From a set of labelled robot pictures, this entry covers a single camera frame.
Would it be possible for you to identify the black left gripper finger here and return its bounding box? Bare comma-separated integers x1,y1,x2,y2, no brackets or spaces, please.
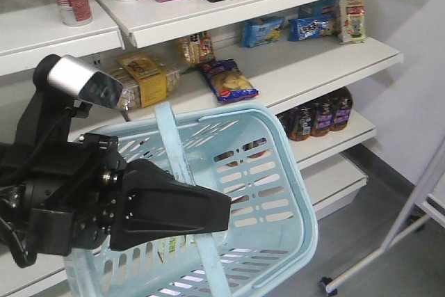
109,159,232,251

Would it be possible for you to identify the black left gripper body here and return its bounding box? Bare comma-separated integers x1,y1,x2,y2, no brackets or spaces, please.
1,134,126,257

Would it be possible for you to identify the light blue plastic basket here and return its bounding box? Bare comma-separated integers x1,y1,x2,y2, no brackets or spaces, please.
65,103,318,296

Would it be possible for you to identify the blue chip bag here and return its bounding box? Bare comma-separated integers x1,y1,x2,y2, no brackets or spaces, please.
198,59,259,103

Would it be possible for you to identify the white metal shelf unit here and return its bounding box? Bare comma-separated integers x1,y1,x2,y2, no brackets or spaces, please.
0,0,439,297

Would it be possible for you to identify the white metal rack cart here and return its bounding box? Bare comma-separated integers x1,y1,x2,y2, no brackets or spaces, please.
320,148,444,296

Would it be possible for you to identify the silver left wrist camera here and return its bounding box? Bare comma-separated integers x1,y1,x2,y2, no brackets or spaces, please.
47,55,123,109

